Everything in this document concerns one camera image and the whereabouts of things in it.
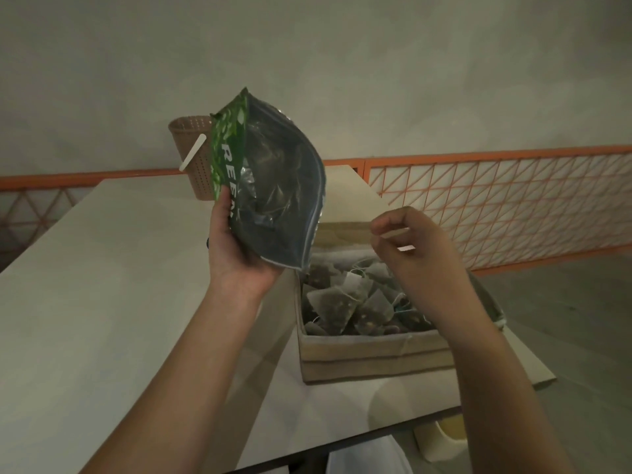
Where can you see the person's right hand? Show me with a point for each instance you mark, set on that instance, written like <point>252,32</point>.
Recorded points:
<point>434,281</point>

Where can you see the pile of green tea bags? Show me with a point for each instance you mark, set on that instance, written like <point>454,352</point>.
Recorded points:
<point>336,301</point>

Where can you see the green tea pouch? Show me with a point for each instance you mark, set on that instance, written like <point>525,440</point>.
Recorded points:
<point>291,192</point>

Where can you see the brown perforated plastic basket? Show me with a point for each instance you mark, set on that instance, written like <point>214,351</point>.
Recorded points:
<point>197,182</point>

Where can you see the orange metal mesh fence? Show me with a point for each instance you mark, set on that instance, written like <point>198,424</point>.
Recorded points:
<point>494,157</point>

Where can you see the person's left forearm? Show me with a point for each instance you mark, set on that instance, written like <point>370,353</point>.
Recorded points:
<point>173,389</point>

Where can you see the person's left hand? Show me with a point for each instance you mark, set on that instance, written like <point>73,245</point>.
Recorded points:
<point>234,271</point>

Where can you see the beige fabric storage box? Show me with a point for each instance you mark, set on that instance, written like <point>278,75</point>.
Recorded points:
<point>355,360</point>

